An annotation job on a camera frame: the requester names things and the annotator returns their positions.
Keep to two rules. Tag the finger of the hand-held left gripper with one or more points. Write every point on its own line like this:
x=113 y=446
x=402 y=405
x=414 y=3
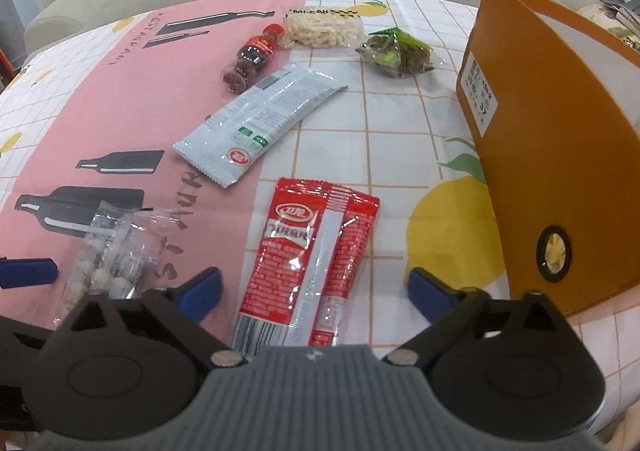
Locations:
x=20 y=331
x=27 y=272

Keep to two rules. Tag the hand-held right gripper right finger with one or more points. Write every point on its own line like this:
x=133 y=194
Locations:
x=427 y=291

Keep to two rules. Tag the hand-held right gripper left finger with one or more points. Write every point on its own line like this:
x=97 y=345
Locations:
x=200 y=293

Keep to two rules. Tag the clear bag of white candies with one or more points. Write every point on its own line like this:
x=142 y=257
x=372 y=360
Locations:
x=107 y=261

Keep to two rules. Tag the red snack packet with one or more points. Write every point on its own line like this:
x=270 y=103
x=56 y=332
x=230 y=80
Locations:
x=300 y=256

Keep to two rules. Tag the pale blue snack packet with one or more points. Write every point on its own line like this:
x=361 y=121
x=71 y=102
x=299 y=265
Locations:
x=260 y=123

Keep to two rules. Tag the orange cardboard box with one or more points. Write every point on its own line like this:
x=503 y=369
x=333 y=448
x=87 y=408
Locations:
x=550 y=131

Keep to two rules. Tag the green snack packet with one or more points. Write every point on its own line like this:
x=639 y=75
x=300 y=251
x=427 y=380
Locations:
x=400 y=53

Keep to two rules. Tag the small cola bottle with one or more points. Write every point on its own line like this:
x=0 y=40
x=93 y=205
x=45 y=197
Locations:
x=252 y=58

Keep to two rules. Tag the white puffed snack packet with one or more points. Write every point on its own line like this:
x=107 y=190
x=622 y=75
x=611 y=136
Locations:
x=322 y=28

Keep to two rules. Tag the pink and white checked tablecloth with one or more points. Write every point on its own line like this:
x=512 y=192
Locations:
x=390 y=141

